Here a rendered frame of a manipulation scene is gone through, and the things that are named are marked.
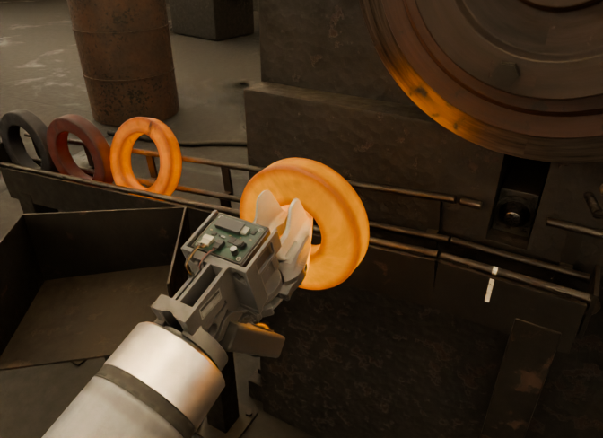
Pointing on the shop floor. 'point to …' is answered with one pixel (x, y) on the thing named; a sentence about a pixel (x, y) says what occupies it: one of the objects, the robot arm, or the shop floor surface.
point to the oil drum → (124, 51)
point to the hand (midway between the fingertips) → (301, 211)
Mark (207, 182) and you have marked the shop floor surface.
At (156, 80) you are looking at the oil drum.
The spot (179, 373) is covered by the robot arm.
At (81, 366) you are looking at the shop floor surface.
